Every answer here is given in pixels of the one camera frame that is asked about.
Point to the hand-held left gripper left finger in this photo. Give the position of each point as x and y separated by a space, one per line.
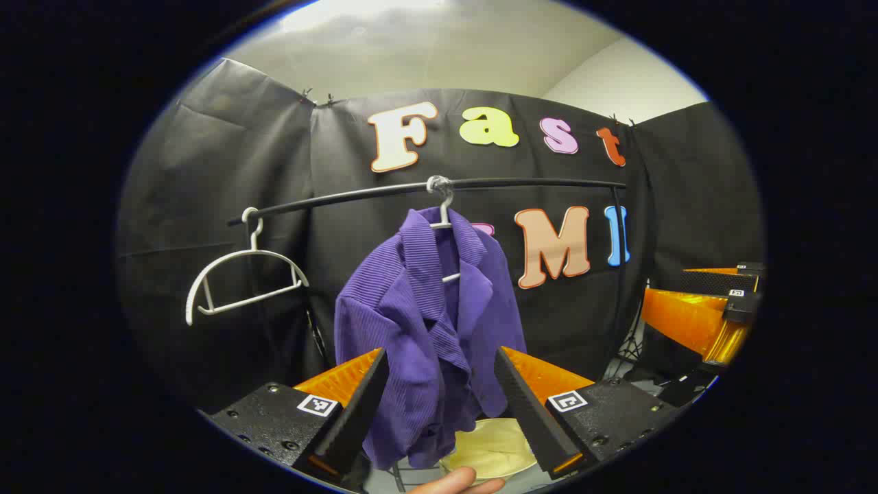
357 418

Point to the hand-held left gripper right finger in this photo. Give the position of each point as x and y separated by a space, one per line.
531 418

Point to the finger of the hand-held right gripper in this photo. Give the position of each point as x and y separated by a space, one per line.
686 319
713 281

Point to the cream laundry hamper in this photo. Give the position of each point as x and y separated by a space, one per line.
494 446

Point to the purple ribbed cardigan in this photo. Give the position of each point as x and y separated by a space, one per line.
411 309

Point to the white plastic clothes hanger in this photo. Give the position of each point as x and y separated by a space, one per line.
247 252
448 203

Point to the black tripod stand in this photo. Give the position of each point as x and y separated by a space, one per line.
630 350

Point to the black floor box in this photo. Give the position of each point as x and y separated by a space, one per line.
689 390

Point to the black backdrop cloth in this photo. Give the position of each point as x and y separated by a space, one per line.
226 171

